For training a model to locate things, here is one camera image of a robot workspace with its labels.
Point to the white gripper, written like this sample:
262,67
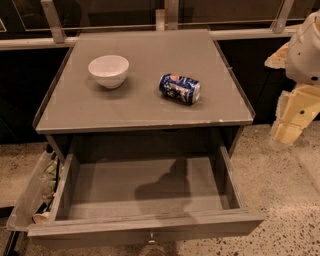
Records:
305,58

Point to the grey top drawer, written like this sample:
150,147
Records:
121,202

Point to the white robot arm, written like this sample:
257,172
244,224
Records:
300,58

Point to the grey drawer cabinet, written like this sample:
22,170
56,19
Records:
77,104

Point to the metal drawer knob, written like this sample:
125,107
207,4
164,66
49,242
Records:
152,240

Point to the blue soda can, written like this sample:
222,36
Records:
181,88

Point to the white ceramic bowl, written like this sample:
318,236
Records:
109,71

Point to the clear plastic bin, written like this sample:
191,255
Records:
37,197

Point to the white paper cup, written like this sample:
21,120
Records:
41,218

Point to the metal railing frame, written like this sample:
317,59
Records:
38,24

